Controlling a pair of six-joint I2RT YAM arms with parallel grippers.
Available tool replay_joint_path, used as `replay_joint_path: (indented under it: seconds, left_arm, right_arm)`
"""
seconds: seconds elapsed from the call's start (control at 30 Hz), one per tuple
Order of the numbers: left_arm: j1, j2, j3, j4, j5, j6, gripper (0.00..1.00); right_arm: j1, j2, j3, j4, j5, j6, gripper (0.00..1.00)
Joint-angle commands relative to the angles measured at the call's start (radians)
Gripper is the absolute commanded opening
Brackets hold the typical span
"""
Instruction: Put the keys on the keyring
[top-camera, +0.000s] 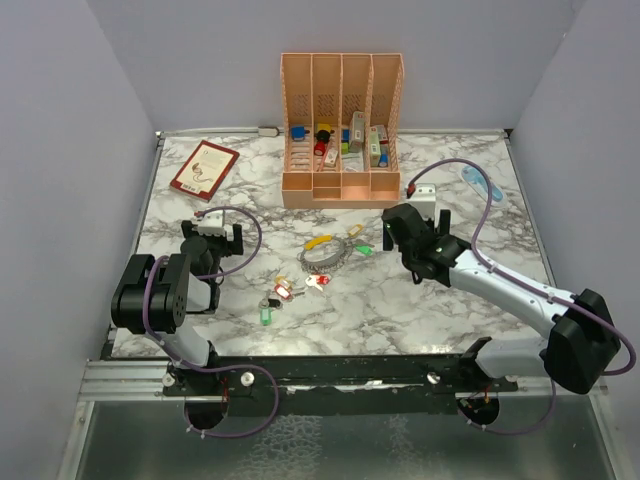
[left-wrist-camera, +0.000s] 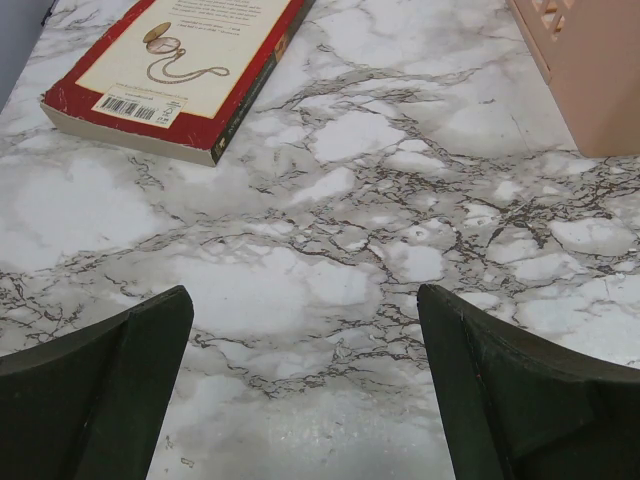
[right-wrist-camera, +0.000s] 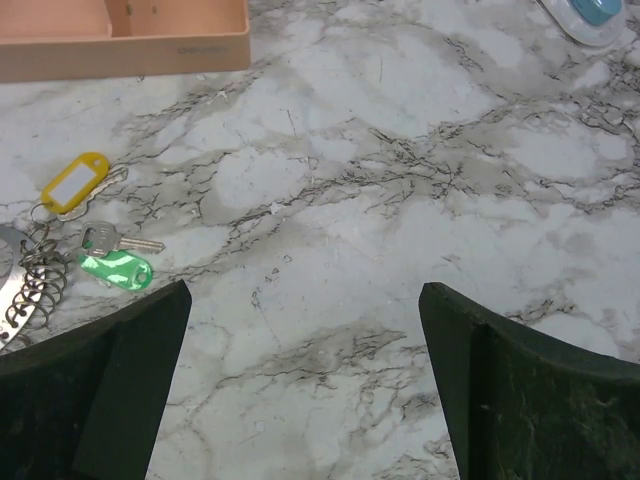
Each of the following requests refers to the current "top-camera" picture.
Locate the red cover paperback book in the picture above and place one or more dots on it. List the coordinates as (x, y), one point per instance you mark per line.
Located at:
(204, 171)

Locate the aluminium frame rail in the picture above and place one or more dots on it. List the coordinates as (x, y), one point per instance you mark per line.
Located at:
(148, 380)

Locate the metal coil keyring yellow handle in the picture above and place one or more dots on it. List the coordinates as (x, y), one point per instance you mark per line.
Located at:
(324, 254)

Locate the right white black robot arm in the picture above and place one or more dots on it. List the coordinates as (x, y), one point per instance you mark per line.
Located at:
(575, 339)

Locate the peach plastic desk organizer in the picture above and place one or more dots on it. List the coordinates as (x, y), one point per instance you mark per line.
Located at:
(329, 88)

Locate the green tag key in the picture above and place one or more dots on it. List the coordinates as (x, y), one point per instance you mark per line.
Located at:
(265, 313)
(363, 247)

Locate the yellow tag key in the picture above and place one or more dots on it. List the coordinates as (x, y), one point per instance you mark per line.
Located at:
(282, 280)
(355, 231)

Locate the red black bottle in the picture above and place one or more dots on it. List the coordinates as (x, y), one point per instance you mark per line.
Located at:
(322, 140)

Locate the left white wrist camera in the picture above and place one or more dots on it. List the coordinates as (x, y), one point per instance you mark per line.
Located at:
(211, 224)

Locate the blue packaged item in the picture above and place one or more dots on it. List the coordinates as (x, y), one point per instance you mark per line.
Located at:
(476, 181)

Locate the yellow tag key lower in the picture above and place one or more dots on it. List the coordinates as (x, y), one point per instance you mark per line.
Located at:
(282, 280)

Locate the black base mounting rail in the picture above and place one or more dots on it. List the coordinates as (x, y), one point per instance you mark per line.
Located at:
(250, 388)

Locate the yellow tag key upper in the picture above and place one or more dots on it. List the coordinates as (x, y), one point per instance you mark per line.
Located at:
(355, 231)

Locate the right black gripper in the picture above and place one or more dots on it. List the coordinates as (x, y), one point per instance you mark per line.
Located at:
(443, 227)

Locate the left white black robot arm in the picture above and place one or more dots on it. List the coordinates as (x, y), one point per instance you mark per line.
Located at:
(154, 298)

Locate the grey green box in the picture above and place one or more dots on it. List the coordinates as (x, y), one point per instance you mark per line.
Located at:
(356, 132)

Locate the red tag key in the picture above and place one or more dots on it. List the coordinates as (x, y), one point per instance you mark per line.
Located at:
(317, 281)
(288, 294)

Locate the white adapter at wall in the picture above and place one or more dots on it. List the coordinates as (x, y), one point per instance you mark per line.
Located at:
(268, 131)

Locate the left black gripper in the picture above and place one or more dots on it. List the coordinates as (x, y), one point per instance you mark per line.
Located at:
(230, 246)

